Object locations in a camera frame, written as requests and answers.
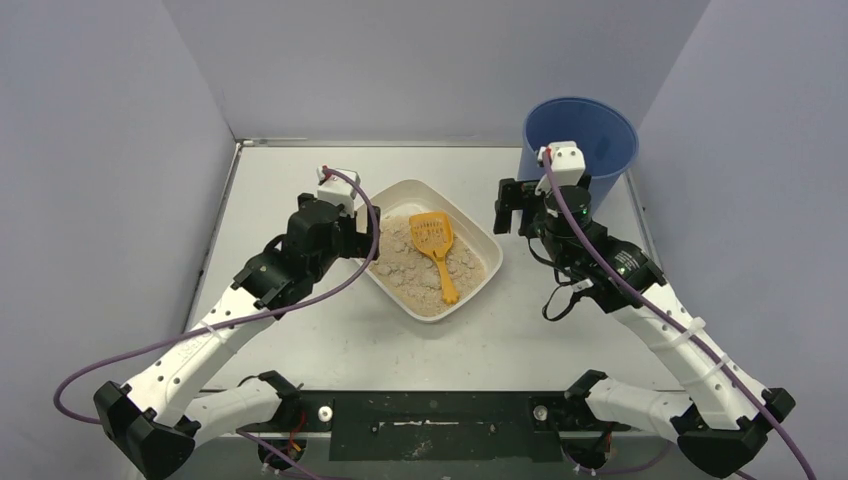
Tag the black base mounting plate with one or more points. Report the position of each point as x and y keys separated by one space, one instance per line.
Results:
x=438 y=425

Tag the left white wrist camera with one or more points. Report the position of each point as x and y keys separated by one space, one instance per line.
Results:
x=336 y=191

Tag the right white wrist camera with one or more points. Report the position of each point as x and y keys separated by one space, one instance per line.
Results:
x=566 y=161

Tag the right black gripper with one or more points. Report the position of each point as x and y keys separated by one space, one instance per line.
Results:
x=513 y=203

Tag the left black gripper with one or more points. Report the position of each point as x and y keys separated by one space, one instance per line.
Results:
x=364 y=234

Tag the white plastic litter tray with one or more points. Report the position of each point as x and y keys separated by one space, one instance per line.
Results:
x=410 y=197

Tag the blue plastic bucket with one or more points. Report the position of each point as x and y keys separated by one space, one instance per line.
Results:
x=607 y=139

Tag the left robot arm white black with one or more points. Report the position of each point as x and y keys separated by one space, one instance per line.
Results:
x=158 y=418

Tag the beige cat litter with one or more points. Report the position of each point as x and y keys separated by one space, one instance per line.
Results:
x=414 y=278

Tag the orange plastic litter scoop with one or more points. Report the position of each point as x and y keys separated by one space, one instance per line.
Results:
x=432 y=235

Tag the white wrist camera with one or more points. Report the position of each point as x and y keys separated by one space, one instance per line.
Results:
x=336 y=191
x=566 y=161

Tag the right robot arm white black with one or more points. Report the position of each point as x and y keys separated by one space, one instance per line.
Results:
x=721 y=418

